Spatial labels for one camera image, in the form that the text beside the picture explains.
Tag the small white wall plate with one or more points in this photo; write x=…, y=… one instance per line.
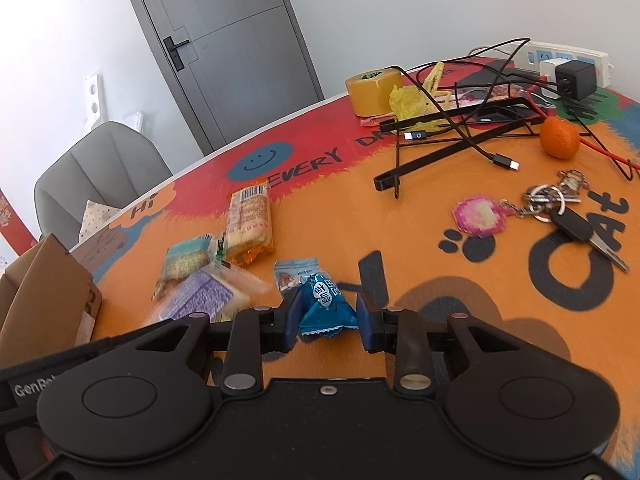
x=134, y=122

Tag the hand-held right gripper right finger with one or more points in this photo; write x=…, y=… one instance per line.
x=369, y=325

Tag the dotted cushion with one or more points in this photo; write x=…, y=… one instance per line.
x=97, y=220

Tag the printed card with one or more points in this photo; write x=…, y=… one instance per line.
x=490, y=95

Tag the grey door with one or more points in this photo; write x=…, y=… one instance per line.
x=225, y=50

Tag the yellow clip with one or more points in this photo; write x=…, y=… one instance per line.
x=435, y=80

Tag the orange white paper bag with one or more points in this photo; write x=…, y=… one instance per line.
x=10, y=220

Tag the black car key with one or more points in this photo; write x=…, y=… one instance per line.
x=575, y=227

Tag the yellow tape roll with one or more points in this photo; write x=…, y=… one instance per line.
x=372, y=92

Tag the teal beige snack packet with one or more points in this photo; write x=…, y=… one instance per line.
x=185, y=260

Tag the white wall socket plate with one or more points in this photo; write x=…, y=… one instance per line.
x=93, y=100

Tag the small red wrapper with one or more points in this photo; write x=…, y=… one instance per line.
x=371, y=120

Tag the purple long snack packet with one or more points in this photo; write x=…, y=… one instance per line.
x=200, y=295

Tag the orange cracker packet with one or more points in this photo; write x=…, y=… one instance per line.
x=249, y=220

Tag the white power strip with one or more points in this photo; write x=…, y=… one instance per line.
x=570, y=52

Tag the brown cardboard box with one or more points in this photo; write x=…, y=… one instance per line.
x=45, y=290

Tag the white charger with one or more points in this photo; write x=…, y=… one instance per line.
x=549, y=77

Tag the light blue snack packet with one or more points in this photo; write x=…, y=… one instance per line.
x=292, y=274

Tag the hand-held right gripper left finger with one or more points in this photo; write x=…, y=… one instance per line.
x=292, y=320

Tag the dark flat device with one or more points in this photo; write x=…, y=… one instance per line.
x=500, y=74

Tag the black charger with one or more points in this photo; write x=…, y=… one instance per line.
x=577, y=80

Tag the blue candy packet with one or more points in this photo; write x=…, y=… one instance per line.
x=325, y=306

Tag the yellow crumpled wrapper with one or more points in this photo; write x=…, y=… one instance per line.
x=407, y=102

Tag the grey chair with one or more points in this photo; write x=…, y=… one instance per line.
x=100, y=165

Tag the orange tangerine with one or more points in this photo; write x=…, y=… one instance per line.
x=560, y=138

